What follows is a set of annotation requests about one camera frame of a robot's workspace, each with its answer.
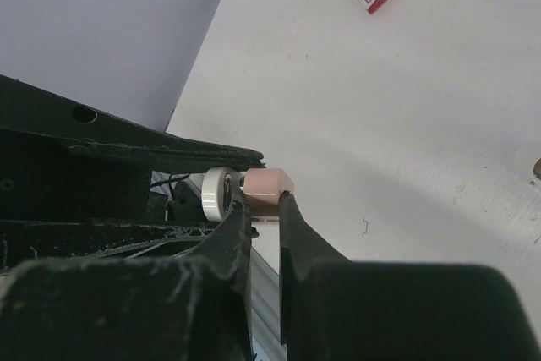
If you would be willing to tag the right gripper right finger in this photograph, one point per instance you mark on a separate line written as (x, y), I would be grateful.
(333, 308)

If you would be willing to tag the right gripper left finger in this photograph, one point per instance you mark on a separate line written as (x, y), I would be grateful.
(194, 307)

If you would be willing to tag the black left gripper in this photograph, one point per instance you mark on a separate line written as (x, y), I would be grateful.
(79, 182)

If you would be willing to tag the loose metal staple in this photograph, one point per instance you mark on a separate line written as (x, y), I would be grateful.
(365, 227)

